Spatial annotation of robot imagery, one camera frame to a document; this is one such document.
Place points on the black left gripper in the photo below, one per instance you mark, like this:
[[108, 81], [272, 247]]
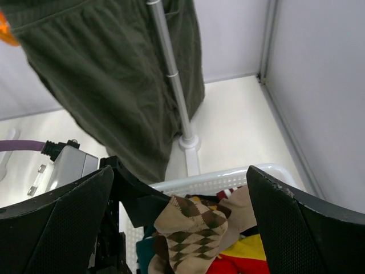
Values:
[[132, 207]]

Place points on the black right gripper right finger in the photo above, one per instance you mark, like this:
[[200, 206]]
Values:
[[302, 233]]

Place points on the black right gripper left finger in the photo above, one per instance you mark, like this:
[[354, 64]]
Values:
[[55, 232]]

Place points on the brown argyle sock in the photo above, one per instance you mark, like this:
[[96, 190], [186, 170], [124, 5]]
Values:
[[211, 202], [193, 233]]

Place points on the white round clip hanger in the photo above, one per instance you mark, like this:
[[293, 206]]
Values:
[[6, 35]]

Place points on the beige ribbed sock striped cuff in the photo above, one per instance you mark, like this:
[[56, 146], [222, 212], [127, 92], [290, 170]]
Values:
[[242, 217]]

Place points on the teal green sock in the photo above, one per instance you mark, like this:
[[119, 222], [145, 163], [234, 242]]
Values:
[[145, 253]]

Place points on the mustard yellow sock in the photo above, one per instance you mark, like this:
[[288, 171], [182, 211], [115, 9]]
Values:
[[250, 247]]

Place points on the white plastic laundry basket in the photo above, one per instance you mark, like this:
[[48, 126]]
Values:
[[205, 184]]

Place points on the white and steel clothes rack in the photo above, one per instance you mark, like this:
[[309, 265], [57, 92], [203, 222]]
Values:
[[189, 142]]

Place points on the red santa sock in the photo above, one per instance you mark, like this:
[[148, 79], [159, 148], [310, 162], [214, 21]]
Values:
[[234, 265]]

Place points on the olive green hanging garment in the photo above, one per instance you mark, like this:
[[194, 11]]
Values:
[[102, 61]]

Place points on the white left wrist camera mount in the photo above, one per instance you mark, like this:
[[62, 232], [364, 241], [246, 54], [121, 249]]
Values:
[[67, 164]]

